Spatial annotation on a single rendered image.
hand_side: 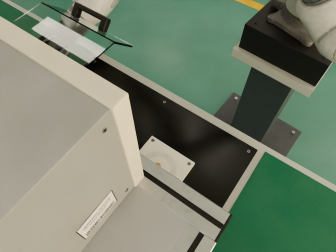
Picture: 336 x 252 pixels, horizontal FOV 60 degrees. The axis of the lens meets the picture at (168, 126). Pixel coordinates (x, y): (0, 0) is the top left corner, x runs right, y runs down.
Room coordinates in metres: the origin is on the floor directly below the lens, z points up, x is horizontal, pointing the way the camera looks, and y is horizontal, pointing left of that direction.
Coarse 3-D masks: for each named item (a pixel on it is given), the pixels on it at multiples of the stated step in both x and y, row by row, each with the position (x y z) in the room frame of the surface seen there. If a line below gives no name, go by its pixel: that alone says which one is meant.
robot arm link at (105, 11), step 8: (72, 0) 0.81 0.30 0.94; (80, 0) 0.79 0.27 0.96; (88, 0) 0.78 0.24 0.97; (96, 0) 0.78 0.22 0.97; (104, 0) 0.79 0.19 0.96; (112, 0) 0.80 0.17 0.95; (96, 8) 0.77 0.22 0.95; (104, 8) 0.78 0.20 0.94; (112, 8) 0.80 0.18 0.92; (88, 16) 0.76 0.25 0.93
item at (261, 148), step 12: (24, 12) 1.01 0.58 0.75; (108, 60) 0.74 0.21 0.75; (132, 72) 0.69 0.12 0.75; (156, 84) 0.63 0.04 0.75; (168, 96) 0.58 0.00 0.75; (192, 108) 0.53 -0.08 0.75; (216, 120) 0.49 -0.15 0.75; (228, 132) 0.44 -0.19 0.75; (240, 132) 0.44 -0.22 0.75; (252, 144) 0.40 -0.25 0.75; (276, 156) 0.36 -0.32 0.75; (252, 168) 0.33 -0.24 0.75; (300, 168) 0.33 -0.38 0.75; (240, 180) 0.29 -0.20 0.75; (324, 180) 0.29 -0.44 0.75; (228, 204) 0.22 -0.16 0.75
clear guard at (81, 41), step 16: (32, 16) 0.58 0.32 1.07; (48, 16) 0.58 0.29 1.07; (64, 16) 0.58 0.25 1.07; (32, 32) 0.53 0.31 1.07; (48, 32) 0.53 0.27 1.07; (64, 32) 0.53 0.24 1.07; (80, 32) 0.53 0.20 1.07; (96, 32) 0.53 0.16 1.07; (64, 48) 0.48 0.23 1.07; (80, 48) 0.48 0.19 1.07; (96, 48) 0.48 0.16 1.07
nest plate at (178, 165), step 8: (152, 136) 0.41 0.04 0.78; (144, 144) 0.38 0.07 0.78; (152, 144) 0.38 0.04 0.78; (160, 144) 0.38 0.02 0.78; (144, 152) 0.36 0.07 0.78; (152, 152) 0.36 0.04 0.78; (160, 152) 0.36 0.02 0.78; (168, 152) 0.36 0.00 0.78; (176, 152) 0.36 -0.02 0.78; (152, 160) 0.33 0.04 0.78; (160, 160) 0.33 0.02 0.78; (168, 160) 0.33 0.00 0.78; (176, 160) 0.33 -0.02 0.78; (184, 160) 0.33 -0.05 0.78; (168, 168) 0.31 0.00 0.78; (176, 168) 0.31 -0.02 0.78; (184, 168) 0.31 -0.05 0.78; (176, 176) 0.29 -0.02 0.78; (184, 176) 0.29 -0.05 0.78
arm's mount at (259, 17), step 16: (256, 16) 0.86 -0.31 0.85; (256, 32) 0.78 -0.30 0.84; (272, 32) 0.77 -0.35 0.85; (256, 48) 0.77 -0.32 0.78; (272, 48) 0.74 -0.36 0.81; (288, 48) 0.71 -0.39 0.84; (304, 48) 0.70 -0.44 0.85; (288, 64) 0.69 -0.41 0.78; (304, 64) 0.66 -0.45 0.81; (320, 64) 0.64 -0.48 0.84; (304, 80) 0.65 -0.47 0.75
